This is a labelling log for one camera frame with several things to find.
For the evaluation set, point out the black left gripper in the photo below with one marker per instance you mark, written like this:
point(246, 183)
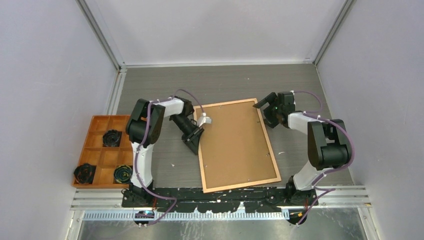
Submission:
point(192, 140)

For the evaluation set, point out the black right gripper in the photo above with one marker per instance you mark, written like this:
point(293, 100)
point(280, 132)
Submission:
point(272, 98)

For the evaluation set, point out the brown backing board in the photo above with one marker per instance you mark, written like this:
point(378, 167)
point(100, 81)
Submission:
point(235, 145)

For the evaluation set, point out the orange wooden picture frame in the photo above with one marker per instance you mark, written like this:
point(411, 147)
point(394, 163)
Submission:
point(205, 159)

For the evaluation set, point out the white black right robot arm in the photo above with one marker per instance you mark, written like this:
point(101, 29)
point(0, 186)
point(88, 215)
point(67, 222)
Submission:
point(329, 147)

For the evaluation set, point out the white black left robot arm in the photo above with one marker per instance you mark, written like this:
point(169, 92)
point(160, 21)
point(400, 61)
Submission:
point(144, 128)

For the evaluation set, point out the dark striped tape roll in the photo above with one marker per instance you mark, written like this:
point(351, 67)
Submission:
point(123, 174)

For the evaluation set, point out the black tape roll upper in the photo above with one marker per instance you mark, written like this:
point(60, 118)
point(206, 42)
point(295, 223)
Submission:
point(112, 138)

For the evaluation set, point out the black tape roll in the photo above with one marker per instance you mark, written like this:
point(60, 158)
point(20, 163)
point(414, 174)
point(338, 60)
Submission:
point(112, 138)
point(84, 174)

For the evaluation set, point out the orange compartment tray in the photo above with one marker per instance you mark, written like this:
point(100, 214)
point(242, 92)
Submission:
point(104, 159)

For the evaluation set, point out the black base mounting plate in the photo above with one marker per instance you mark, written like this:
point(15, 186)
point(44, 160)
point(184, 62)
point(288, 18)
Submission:
point(190, 199)

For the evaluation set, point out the black tape roll lower left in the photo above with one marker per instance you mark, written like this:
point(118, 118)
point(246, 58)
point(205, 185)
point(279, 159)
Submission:
point(84, 174)

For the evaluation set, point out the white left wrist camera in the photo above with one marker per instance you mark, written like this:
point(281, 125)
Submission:
point(203, 119)

